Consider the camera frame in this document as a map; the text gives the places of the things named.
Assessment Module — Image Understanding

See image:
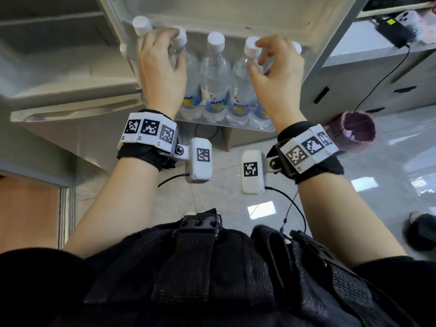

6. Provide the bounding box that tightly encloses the person's left hand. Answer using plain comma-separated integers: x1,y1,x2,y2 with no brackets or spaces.
136,27,188,120

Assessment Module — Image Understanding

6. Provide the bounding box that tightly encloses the person's right hand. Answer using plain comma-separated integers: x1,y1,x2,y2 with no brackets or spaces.
246,34,307,133

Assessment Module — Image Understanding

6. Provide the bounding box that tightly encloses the clear water bottle blue label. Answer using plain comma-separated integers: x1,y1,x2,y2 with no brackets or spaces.
248,40,304,130
199,31,232,124
170,26,203,121
225,36,263,126
132,15,154,40

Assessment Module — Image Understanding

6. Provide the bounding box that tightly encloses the clear fridge door shelf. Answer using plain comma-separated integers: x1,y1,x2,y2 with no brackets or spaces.
134,73,278,134

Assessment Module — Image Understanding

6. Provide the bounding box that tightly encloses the grey fridge door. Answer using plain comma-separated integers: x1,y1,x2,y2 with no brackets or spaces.
97,0,372,134

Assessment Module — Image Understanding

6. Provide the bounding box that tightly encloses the person's left forearm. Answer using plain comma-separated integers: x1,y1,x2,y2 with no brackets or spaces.
63,156,163,259

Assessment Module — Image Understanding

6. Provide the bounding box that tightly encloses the person's right forearm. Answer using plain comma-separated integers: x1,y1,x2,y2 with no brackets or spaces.
298,173,408,269

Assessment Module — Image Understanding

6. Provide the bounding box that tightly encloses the person's black shirt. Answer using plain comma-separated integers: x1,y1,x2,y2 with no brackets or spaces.
0,248,436,327

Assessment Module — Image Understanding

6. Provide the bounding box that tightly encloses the left wristband with marker tags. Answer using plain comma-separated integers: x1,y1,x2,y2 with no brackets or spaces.
117,109,179,173

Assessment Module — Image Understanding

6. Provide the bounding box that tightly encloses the wristband with marker tags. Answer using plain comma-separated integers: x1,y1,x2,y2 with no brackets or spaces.
117,109,179,173
266,120,345,185

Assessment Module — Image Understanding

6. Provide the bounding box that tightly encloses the grey cabinet with speckled counter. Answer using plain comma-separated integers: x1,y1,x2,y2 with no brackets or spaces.
221,16,436,152

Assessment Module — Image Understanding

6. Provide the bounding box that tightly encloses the right wristband with marker tags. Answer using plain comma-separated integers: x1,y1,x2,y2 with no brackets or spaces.
266,120,345,185

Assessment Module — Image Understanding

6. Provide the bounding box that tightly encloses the pink waste bin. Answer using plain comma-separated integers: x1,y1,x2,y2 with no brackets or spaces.
325,110,377,154

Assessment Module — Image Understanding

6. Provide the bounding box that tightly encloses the black charger box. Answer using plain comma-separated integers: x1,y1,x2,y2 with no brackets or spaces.
376,16,411,49

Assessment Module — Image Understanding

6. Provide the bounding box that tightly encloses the white smartphone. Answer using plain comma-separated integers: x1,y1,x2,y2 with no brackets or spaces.
395,10,424,42

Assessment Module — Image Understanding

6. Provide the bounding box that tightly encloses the pink patterned pad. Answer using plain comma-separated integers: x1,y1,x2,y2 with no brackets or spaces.
418,11,436,45

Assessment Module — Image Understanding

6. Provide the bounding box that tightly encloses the black chest harness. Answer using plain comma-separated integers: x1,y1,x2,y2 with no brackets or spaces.
81,208,409,327

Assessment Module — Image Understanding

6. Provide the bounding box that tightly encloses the black charger cable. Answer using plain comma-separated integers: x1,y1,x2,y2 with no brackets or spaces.
335,44,411,139

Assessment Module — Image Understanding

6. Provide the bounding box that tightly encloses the black left camera cable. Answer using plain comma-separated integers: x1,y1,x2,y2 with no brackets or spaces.
157,172,190,188

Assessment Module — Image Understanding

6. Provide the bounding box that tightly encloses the black camera cable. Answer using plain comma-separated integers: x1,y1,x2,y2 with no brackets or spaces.
265,186,307,235
157,172,190,188

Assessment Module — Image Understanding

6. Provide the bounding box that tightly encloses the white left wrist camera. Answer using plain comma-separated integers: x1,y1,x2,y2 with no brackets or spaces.
175,137,213,184

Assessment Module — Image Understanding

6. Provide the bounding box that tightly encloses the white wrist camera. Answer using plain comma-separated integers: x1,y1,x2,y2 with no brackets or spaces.
241,149,278,196
175,137,213,184

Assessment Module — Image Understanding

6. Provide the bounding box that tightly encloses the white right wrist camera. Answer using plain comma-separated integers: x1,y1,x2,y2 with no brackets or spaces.
241,149,278,196

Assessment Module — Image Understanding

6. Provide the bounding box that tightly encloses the black right camera cable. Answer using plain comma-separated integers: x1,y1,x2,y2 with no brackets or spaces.
265,186,307,235

